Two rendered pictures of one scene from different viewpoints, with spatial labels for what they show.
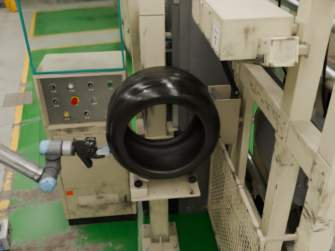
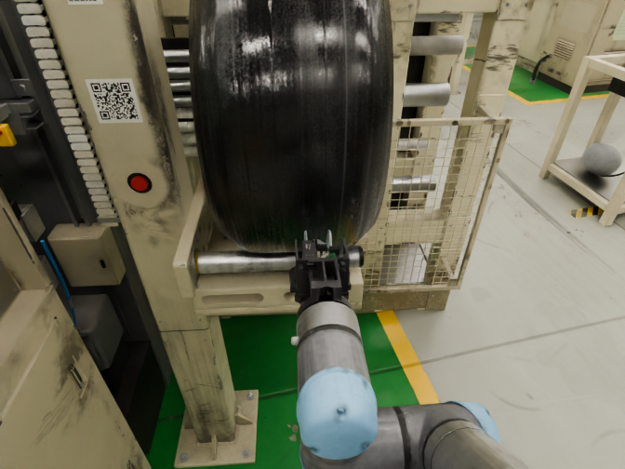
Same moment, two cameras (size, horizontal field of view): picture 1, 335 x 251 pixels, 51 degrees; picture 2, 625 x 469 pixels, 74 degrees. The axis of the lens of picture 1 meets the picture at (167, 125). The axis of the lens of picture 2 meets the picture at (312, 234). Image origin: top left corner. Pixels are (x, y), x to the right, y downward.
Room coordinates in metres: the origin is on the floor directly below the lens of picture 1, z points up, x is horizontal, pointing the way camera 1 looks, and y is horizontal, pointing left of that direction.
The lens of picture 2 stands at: (1.45, 0.82, 1.48)
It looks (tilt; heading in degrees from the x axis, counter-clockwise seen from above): 38 degrees down; 272
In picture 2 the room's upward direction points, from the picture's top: straight up
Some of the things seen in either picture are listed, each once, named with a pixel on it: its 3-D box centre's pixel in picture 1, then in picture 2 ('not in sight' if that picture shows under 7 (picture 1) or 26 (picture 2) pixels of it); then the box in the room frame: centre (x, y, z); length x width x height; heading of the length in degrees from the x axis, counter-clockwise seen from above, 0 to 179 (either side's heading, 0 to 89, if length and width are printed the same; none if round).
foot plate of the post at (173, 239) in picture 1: (159, 235); (219, 423); (1.82, 0.07, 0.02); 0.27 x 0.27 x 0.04; 5
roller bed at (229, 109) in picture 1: (222, 114); (197, 100); (1.82, -0.33, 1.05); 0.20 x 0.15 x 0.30; 5
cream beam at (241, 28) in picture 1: (232, 17); not in sight; (1.46, -0.28, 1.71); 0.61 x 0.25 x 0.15; 5
